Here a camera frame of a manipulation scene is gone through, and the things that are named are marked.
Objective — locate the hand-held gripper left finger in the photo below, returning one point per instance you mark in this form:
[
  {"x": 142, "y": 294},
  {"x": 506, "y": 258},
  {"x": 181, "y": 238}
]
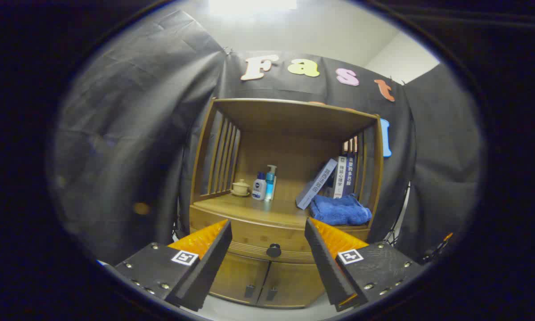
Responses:
[{"x": 205, "y": 272}]

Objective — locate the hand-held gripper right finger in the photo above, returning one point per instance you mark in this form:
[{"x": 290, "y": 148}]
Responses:
[{"x": 327, "y": 267}]

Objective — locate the black round drawer knob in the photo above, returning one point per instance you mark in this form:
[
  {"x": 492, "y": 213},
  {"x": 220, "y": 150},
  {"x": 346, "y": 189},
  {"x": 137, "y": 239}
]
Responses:
[{"x": 273, "y": 250}]

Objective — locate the wooden drawer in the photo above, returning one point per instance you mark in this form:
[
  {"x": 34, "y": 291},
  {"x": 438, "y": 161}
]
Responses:
[{"x": 254, "y": 236}]

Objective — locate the wooden cabinet door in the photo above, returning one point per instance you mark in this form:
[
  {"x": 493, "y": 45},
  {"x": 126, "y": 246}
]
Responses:
[
  {"x": 294, "y": 285},
  {"x": 236, "y": 276}
]

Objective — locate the wooden cabinet countertop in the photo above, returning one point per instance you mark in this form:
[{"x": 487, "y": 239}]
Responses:
[{"x": 258, "y": 209}]

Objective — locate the wooden cabinet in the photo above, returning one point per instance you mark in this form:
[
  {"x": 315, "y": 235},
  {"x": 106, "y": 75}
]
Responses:
[{"x": 289, "y": 116}]

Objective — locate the blue folded towel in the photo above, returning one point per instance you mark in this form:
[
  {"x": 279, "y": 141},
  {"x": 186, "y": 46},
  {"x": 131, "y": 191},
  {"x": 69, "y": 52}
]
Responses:
[{"x": 338, "y": 209}]

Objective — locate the grey leaning book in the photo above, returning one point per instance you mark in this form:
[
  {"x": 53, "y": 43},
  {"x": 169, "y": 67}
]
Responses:
[{"x": 316, "y": 185}]

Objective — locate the white spine book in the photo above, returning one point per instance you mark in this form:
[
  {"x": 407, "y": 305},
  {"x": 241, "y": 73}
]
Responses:
[{"x": 340, "y": 178}]

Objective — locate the cream lidded teacup with saucer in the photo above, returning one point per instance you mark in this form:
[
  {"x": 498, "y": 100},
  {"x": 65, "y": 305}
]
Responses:
[{"x": 240, "y": 187}]

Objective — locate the dark blue spine book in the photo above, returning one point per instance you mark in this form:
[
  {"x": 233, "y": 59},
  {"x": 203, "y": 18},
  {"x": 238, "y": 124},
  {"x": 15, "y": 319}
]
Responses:
[{"x": 349, "y": 176}]

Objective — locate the slim white bottle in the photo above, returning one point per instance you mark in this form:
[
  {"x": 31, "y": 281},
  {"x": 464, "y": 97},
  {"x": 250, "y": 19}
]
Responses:
[{"x": 275, "y": 187}]

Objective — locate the white lotion bottle blue cap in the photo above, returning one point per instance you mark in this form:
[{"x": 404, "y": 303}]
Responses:
[{"x": 259, "y": 189}]

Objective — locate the blue pump bottle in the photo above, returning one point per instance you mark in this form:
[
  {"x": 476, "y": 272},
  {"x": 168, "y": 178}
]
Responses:
[{"x": 270, "y": 185}]

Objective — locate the orange tipped black clamp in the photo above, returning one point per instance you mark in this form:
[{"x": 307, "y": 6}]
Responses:
[{"x": 445, "y": 237}]

